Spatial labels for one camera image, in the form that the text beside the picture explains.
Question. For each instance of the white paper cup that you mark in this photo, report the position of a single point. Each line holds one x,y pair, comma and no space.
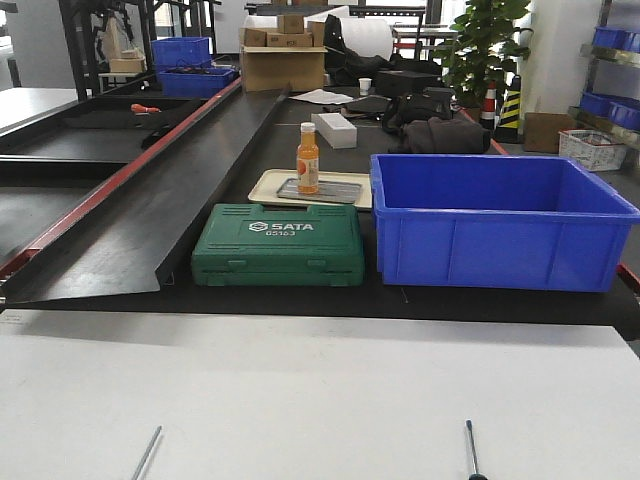
364,86

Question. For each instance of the small grey metal tray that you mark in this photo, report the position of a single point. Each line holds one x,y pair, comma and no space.
328,192

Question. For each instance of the dark grey cloth bundle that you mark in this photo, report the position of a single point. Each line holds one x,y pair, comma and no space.
438,136

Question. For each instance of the green potted plant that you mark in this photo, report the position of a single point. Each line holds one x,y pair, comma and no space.
484,48

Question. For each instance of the white rectangular box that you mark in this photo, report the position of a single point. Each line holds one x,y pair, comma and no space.
338,132

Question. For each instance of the large open cardboard box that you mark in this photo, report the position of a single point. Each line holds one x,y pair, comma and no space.
273,68

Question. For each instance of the orange juice bottle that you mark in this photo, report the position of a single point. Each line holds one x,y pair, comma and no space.
307,160

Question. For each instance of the yellow black striped post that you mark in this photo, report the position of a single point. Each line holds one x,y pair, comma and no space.
507,129

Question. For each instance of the large blue plastic bin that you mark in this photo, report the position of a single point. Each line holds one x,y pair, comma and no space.
495,221

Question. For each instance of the green SATA tool case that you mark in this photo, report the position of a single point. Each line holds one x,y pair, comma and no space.
247,245

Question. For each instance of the blue crate on far table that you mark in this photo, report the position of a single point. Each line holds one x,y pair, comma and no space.
184,68

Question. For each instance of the screwdriver green black handle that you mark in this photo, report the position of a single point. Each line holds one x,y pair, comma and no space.
137,475
476,474

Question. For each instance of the beige plastic tray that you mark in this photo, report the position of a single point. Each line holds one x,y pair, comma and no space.
265,190

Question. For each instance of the orange white traffic cone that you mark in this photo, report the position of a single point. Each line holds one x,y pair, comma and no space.
487,112

